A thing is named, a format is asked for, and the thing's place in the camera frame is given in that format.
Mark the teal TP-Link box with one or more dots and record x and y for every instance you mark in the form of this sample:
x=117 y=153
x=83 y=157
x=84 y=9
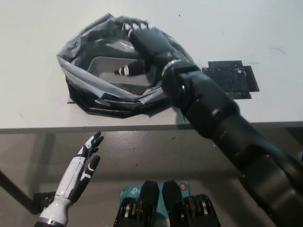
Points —
x=130 y=192

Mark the grey black plastic bag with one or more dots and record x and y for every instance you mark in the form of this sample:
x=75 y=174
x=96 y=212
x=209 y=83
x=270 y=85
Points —
x=78 y=73

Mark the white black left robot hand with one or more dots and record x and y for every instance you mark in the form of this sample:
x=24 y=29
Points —
x=75 y=172

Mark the black slanted table leg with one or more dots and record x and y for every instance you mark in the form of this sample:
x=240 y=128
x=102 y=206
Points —
x=16 y=189

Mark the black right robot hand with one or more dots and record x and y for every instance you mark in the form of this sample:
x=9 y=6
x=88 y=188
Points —
x=151 y=42

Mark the small grey rectangular mesh basket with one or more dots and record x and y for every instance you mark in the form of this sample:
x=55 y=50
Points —
x=104 y=65

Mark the black tape patch on table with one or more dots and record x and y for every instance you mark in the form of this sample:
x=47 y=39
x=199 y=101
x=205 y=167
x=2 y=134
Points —
x=227 y=75

